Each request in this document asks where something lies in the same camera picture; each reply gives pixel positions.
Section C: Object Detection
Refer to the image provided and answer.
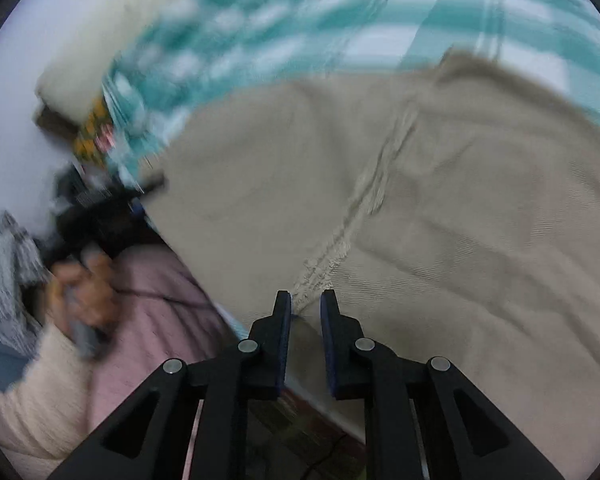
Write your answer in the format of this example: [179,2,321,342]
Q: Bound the beige khaki pants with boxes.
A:
[146,53,600,479]

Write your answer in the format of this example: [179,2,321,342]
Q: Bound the cream knit sleeve forearm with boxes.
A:
[0,324,93,479]

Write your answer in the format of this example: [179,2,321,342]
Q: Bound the person's left hand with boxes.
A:
[45,252,121,340]

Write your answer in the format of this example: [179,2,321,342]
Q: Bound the grey white striped cloth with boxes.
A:
[0,210,47,356]

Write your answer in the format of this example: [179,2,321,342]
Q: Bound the pink patterned pajama legs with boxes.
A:
[84,245,237,434]

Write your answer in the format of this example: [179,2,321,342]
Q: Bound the cream padded headboard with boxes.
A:
[35,0,172,129]

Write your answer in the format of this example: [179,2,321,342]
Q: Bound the teal white plaid bedsheet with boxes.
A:
[102,0,600,181]

